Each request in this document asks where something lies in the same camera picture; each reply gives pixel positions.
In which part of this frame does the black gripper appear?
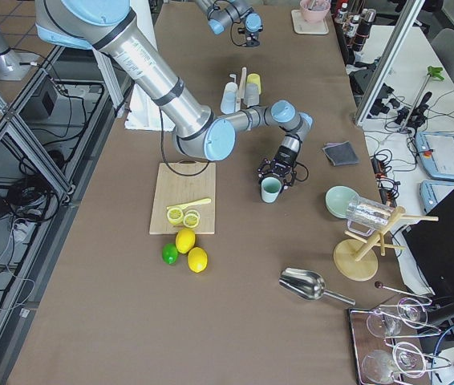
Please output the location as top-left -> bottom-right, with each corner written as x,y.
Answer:
257,135 -> 302,194
245,31 -> 260,47

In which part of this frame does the mint green plastic cup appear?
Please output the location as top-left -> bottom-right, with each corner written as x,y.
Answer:
261,176 -> 282,204

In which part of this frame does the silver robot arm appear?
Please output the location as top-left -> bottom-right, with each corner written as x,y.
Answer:
35,0 -> 314,189
194,0 -> 263,48

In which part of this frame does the yellow cup on rack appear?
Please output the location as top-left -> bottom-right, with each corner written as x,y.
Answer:
246,73 -> 262,95

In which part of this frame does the white cup holder rack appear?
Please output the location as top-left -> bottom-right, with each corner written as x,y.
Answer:
219,67 -> 255,133

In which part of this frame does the grey cup on rack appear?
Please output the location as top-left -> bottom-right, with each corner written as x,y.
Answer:
243,83 -> 260,107

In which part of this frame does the light blue cup on rack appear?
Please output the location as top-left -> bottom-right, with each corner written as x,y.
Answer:
220,82 -> 238,114

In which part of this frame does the cream plastic tray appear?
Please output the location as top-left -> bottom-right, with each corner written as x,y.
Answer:
290,10 -> 329,35

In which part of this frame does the mint green bowl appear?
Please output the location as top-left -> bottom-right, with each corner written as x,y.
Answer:
325,185 -> 359,219

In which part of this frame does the grey folded cloth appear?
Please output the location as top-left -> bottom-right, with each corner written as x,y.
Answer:
322,141 -> 359,166

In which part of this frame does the pink bowl with ice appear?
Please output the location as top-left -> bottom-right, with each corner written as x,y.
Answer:
299,0 -> 330,23

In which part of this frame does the yellow plastic knife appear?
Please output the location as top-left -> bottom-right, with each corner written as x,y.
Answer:
166,197 -> 212,210

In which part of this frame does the lemon slice right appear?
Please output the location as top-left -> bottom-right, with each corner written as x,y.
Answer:
182,209 -> 201,229

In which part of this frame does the lemon slice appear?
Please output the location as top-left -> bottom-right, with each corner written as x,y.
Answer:
166,207 -> 184,225
182,209 -> 201,229

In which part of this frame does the clear glass mug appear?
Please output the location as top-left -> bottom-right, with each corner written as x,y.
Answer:
346,196 -> 394,237

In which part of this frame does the wooden cutting board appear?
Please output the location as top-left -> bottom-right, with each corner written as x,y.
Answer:
149,161 -> 216,235

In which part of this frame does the lemon slice left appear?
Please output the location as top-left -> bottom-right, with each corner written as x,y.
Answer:
166,207 -> 184,225

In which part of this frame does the yellow lemon near board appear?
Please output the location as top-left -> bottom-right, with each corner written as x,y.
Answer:
175,228 -> 196,253

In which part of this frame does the metal scoop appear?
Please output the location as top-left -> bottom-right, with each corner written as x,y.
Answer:
279,267 -> 355,306

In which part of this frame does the yellow lemon near scoop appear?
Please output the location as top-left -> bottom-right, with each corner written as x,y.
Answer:
188,247 -> 209,274

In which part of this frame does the wooden mug tree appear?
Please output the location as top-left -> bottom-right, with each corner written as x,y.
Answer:
333,206 -> 439,282

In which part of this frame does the green lime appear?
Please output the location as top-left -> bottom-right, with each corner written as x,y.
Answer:
161,243 -> 179,265

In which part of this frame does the blue teach pendant near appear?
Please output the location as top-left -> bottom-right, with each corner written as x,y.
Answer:
419,180 -> 454,213

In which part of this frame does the blue teach pendant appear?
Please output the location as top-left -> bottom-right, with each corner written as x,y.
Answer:
415,132 -> 454,181
419,180 -> 454,213

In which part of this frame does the blue teach pendant far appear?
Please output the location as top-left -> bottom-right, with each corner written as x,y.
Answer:
415,132 -> 454,181

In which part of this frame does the black monitor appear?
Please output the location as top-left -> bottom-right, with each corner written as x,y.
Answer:
402,189 -> 454,296

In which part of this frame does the upper wine glass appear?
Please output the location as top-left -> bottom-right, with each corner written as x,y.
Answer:
366,297 -> 428,338

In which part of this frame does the wine glass rack tray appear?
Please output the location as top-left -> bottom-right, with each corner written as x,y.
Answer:
348,296 -> 452,384

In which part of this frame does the lower wine glass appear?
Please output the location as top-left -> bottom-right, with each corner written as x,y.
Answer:
361,342 -> 427,384

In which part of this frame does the aluminium frame post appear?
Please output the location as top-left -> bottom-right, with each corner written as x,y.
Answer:
354,0 -> 424,128

